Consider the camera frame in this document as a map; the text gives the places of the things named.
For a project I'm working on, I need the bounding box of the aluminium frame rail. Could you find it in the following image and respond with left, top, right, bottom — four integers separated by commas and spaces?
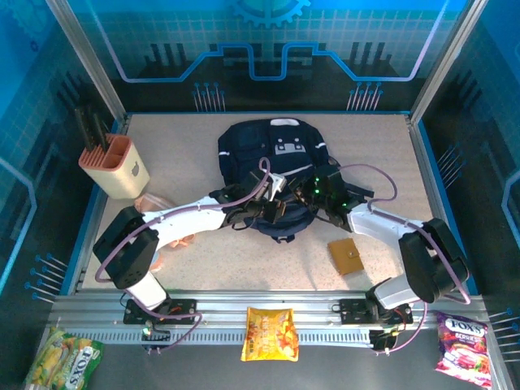
48, 288, 488, 333

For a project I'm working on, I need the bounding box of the yellow snack bag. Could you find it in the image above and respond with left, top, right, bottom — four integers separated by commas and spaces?
240, 306, 300, 362

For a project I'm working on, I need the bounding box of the grey slotted cable duct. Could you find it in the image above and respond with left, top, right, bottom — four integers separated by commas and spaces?
87, 327, 377, 346

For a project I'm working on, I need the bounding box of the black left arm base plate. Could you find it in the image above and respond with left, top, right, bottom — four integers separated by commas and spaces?
123, 298, 198, 326

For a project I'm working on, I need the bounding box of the pink transparent pencil case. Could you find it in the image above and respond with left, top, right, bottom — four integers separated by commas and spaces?
133, 193, 197, 249

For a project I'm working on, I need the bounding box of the black knife handle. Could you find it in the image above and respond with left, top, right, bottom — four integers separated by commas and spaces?
92, 113, 110, 152
83, 104, 101, 149
74, 106, 93, 150

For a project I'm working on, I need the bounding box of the beige orange knife block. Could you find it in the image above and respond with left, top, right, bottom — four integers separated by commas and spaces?
77, 134, 150, 201

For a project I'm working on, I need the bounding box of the purple Fox's candy bag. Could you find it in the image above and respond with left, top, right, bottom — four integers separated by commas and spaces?
434, 310, 492, 387

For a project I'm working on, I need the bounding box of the aluminium corner post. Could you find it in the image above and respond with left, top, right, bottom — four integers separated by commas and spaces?
408, 0, 489, 125
43, 0, 128, 125

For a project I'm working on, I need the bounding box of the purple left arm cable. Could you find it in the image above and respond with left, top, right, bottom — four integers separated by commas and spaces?
95, 157, 272, 355

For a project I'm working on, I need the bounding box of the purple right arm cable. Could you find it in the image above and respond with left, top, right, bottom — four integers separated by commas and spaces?
335, 162, 472, 355

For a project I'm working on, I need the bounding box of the green Fox's candy bag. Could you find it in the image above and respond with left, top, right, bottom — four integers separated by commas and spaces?
23, 327, 105, 390

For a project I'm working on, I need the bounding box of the brown leather card wallet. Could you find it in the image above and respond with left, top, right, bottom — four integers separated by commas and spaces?
327, 238, 366, 277

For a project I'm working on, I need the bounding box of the navy blue backpack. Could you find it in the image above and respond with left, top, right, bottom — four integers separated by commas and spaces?
217, 117, 375, 245

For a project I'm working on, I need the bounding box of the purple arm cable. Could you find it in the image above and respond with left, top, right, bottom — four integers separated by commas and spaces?
335, 162, 472, 355
95, 157, 272, 355

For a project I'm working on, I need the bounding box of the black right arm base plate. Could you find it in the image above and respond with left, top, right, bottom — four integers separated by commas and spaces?
339, 297, 414, 326

